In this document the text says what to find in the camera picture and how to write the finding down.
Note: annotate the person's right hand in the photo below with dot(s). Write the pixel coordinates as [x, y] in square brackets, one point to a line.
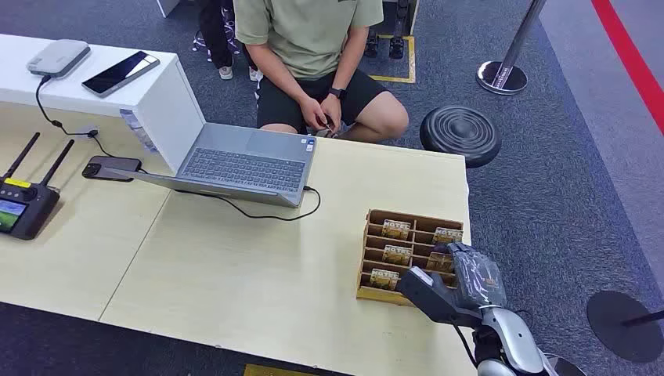
[313, 113]

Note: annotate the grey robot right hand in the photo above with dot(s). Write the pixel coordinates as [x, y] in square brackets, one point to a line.
[446, 306]

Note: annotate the person's left hand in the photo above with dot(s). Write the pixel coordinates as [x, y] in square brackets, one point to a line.
[333, 111]

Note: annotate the person's right forearm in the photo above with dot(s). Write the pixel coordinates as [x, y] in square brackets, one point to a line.
[277, 72]

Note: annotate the person's left forearm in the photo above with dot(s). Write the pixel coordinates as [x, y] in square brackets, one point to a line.
[350, 62]

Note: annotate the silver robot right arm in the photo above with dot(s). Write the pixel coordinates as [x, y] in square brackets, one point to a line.
[511, 337]

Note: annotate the hotel key card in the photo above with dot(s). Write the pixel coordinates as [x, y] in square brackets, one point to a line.
[396, 229]
[397, 254]
[384, 279]
[447, 235]

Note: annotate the wooden card holder rack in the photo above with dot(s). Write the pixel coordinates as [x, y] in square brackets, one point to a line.
[374, 294]

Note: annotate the person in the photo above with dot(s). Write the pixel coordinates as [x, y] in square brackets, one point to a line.
[218, 31]
[311, 36]

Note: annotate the black wristwatch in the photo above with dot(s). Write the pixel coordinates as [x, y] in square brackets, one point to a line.
[337, 93]

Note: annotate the grey laptop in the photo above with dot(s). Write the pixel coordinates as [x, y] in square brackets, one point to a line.
[244, 168]

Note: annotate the black humanoid robot legs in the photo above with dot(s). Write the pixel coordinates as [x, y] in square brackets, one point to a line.
[397, 44]

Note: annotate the black round stool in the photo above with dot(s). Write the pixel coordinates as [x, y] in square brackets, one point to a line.
[460, 135]

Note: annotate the white box shelf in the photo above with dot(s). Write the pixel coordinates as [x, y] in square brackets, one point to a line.
[166, 114]

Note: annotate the smartphone with silver edge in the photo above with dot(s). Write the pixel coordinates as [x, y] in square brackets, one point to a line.
[120, 72]

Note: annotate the black smartphone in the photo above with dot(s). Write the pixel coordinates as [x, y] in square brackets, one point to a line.
[111, 167]

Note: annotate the black remote controller with antennas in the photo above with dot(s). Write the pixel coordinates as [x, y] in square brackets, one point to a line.
[23, 205]

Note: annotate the black stanchion post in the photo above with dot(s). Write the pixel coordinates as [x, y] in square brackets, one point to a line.
[622, 327]

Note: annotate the chrome stanchion post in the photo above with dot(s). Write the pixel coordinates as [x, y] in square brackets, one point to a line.
[506, 65]

